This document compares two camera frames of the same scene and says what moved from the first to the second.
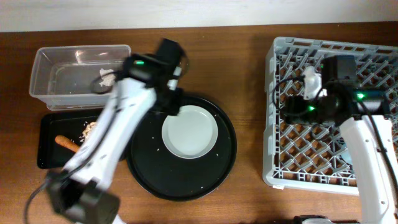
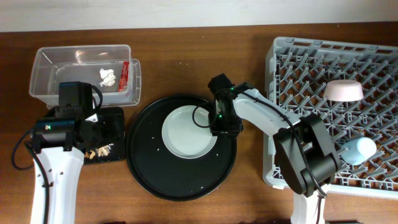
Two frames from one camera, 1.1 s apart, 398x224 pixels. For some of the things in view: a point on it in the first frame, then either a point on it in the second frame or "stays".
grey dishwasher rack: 314,157 stays
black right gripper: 294,106 → 217,128
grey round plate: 191,134 stays
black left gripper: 173,112 → 99,122
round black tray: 165,175 stays
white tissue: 107,79 stays
